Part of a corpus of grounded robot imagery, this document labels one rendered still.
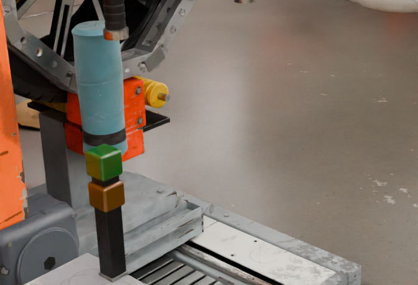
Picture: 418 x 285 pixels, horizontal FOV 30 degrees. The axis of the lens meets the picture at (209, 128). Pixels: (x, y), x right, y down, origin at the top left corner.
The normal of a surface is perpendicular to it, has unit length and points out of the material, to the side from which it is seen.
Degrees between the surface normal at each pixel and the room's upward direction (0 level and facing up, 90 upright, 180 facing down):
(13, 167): 90
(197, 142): 0
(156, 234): 90
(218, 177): 0
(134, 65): 90
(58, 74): 90
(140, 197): 0
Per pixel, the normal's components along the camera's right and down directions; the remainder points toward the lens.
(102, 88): 0.26, 0.39
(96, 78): 0.04, 0.37
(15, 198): 0.73, 0.24
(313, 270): -0.03, -0.92
